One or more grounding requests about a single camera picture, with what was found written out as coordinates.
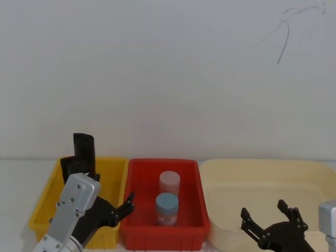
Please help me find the jar with blue lid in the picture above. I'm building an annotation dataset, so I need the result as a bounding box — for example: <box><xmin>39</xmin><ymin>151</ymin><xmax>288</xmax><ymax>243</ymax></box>
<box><xmin>155</xmin><ymin>192</ymin><xmax>180</xmax><ymax>227</ymax></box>

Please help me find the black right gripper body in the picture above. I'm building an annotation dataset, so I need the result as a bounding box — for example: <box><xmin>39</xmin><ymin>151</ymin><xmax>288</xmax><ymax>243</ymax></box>
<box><xmin>258</xmin><ymin>220</ymin><xmax>316</xmax><ymax>252</ymax></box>

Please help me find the red plastic bin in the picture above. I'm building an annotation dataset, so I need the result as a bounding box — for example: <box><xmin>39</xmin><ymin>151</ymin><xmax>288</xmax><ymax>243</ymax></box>
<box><xmin>119</xmin><ymin>157</ymin><xmax>212</xmax><ymax>251</ymax></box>

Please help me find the jar with pink lid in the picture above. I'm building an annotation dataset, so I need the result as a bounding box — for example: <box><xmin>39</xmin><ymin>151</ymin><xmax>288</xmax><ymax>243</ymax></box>
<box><xmin>159</xmin><ymin>171</ymin><xmax>181</xmax><ymax>198</ymax></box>

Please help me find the yellow plastic bin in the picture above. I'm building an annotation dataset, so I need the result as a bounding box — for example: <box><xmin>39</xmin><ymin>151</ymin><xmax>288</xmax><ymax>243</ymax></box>
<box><xmin>28</xmin><ymin>156</ymin><xmax>130</xmax><ymax>250</ymax></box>

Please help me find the black curled sheet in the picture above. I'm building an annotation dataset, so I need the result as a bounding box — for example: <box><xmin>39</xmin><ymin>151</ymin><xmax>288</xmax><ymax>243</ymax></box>
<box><xmin>60</xmin><ymin>133</ymin><xmax>101</xmax><ymax>185</ymax></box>

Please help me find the cream plastic basin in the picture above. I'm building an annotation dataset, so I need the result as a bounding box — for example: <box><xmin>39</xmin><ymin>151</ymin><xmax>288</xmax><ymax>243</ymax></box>
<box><xmin>200</xmin><ymin>158</ymin><xmax>336</xmax><ymax>252</ymax></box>

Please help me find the white table cloth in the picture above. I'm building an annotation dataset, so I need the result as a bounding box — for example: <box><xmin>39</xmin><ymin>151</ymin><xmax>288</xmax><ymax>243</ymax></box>
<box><xmin>0</xmin><ymin>157</ymin><xmax>336</xmax><ymax>252</ymax></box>

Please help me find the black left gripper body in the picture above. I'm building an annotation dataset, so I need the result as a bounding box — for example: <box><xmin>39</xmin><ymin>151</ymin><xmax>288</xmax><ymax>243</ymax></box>
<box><xmin>70</xmin><ymin>195</ymin><xmax>118</xmax><ymax>249</ymax></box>

